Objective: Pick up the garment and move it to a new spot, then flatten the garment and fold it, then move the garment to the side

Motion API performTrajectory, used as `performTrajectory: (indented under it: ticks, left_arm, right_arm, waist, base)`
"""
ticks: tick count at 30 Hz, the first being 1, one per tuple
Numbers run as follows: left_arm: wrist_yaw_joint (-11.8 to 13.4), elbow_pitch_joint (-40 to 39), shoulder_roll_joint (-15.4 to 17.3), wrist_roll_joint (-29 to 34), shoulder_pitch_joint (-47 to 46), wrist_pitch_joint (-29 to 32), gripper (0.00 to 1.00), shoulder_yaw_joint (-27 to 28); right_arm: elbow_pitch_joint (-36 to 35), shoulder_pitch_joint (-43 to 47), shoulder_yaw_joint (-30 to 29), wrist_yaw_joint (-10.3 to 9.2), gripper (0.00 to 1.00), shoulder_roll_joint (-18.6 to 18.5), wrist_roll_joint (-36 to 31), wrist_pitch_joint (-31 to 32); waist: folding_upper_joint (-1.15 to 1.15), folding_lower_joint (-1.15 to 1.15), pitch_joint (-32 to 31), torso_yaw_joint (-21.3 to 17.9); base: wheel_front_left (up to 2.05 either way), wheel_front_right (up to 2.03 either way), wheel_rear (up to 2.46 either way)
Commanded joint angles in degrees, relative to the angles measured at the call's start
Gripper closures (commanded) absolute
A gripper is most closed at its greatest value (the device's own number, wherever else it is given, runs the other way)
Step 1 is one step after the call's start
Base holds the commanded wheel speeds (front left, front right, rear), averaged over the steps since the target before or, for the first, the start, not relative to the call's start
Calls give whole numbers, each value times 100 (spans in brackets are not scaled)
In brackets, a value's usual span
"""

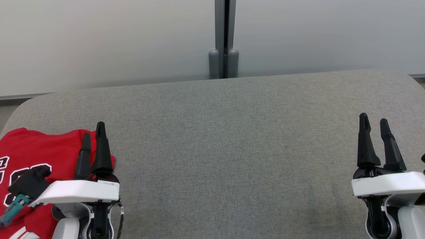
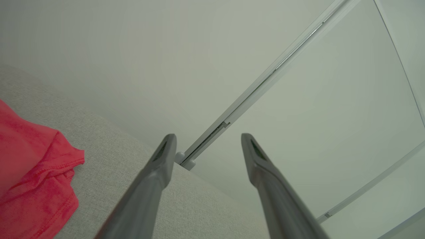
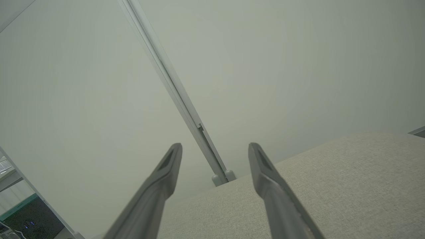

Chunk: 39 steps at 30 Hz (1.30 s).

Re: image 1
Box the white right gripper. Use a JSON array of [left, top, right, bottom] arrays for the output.
[[352, 113, 425, 198]]

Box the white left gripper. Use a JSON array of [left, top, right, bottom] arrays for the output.
[[28, 121, 120, 206]]

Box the red basketball jersey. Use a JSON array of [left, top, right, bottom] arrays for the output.
[[0, 128, 116, 239]]

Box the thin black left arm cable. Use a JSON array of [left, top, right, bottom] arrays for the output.
[[112, 199, 125, 239]]

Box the black cable with teal connector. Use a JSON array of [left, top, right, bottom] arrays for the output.
[[0, 194, 31, 229]]

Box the grey partition post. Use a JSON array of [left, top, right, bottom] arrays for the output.
[[209, 0, 239, 79]]

